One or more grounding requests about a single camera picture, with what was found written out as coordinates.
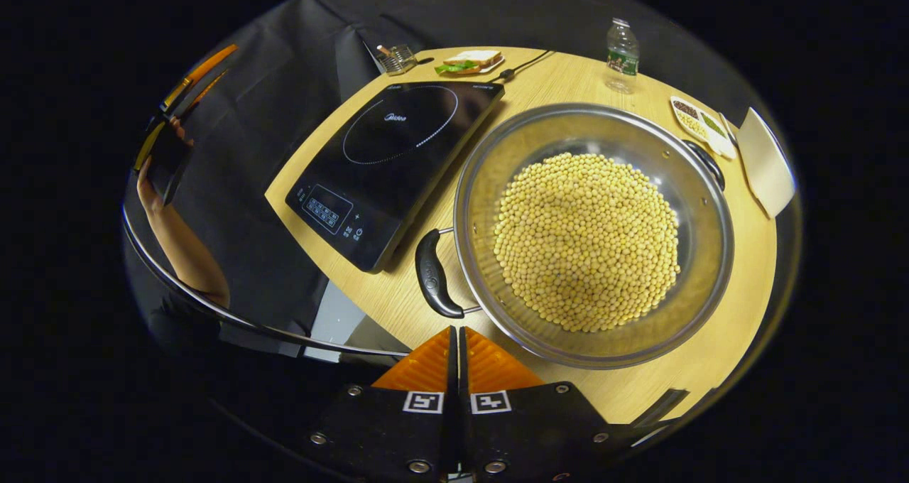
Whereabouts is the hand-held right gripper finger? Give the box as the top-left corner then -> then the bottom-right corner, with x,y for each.
302,327 -> 459,480
460,327 -> 620,480

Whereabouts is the pile of yellow soybeans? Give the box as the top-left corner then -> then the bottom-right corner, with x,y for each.
493,152 -> 681,333

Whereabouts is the steel pot with black handles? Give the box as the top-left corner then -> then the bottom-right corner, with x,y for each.
414,103 -> 736,370

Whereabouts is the black induction cooktop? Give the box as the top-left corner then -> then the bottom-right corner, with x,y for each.
285,80 -> 506,274

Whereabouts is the sandwich with lettuce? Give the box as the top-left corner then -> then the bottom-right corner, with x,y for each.
435,50 -> 504,75

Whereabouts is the small white plate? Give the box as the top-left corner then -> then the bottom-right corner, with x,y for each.
454,55 -> 506,77

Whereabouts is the white divided dish with beans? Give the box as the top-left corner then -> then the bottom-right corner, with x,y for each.
670,96 -> 738,161

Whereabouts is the clear plastic water bottle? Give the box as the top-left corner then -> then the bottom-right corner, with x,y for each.
605,18 -> 640,94

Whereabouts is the white toaster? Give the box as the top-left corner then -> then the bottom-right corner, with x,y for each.
735,107 -> 798,219

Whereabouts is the wire mesh holder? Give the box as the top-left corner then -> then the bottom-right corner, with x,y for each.
375,43 -> 420,77

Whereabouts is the black power cable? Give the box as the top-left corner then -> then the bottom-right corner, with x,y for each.
489,50 -> 555,85

